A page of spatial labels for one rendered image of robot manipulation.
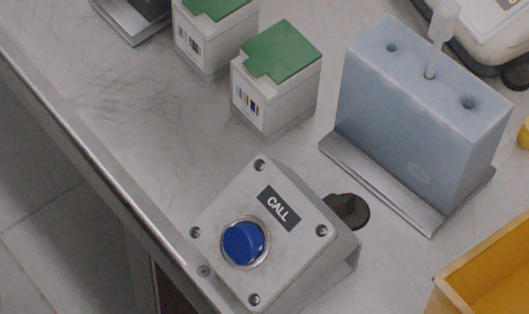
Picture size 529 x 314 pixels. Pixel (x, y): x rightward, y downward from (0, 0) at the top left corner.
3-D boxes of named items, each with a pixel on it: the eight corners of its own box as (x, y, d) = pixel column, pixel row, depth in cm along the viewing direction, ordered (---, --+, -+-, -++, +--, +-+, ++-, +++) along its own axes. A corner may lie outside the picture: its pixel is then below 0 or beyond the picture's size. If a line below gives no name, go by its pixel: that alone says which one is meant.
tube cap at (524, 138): (511, 138, 74) (518, 122, 72) (527, 126, 75) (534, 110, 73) (529, 154, 73) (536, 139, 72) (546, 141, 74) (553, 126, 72)
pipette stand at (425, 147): (317, 149, 73) (329, 60, 64) (383, 91, 76) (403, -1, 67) (429, 240, 69) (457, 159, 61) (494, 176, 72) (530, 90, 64)
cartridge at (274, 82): (229, 109, 74) (229, 50, 69) (280, 76, 76) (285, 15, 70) (264, 146, 73) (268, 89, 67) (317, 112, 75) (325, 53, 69)
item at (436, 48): (401, 151, 71) (431, 35, 61) (408, 144, 72) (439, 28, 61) (408, 157, 71) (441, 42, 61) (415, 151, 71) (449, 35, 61)
